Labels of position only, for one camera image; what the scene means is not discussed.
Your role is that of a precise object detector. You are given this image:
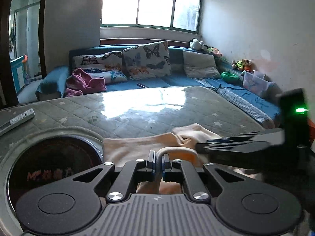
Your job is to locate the white plush toy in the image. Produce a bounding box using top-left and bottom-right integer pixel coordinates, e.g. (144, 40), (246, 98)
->
(189, 38), (209, 52)

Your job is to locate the blue sofa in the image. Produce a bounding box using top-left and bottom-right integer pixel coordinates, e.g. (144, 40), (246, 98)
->
(36, 45), (280, 128)

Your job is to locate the window with green frame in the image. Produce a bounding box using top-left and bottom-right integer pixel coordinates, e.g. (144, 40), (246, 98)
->
(101, 0), (202, 33)

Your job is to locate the square butterfly print pillow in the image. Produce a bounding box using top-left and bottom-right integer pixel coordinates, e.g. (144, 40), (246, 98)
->
(122, 41), (171, 80)

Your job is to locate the clear storage bag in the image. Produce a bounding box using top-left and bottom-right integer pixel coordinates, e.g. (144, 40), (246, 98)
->
(242, 71), (273, 99)

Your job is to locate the dark phone on sofa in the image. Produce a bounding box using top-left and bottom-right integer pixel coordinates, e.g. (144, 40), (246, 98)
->
(137, 83), (149, 89)

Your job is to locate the green bowl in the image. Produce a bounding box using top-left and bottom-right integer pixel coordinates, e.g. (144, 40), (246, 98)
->
(221, 72), (239, 84)

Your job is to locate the cream knit garment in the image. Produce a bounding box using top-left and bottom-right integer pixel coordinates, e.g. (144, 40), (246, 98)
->
(103, 123), (221, 195)

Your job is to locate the long butterfly print pillow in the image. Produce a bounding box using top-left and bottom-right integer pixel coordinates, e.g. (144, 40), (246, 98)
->
(72, 51), (128, 85)

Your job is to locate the yellow plush toy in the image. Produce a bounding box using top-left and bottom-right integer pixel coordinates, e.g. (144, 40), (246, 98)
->
(231, 59), (252, 73)

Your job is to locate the grey remote control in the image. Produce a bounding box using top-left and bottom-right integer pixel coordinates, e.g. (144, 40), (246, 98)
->
(0, 108), (35, 136)

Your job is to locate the grey cushion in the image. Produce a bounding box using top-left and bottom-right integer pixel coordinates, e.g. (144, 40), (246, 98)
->
(183, 51), (221, 79)

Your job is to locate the quilted grey table cover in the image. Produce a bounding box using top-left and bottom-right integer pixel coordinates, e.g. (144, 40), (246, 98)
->
(0, 85), (265, 167)

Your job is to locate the blue white cabinet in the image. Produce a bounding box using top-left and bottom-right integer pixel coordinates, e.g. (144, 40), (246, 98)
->
(10, 55), (27, 93)

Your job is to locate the round black induction cooktop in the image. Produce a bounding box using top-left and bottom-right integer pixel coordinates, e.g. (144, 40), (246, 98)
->
(7, 135), (103, 208)

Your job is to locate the pink cloth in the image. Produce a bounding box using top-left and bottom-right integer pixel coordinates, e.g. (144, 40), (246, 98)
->
(64, 68), (107, 97)

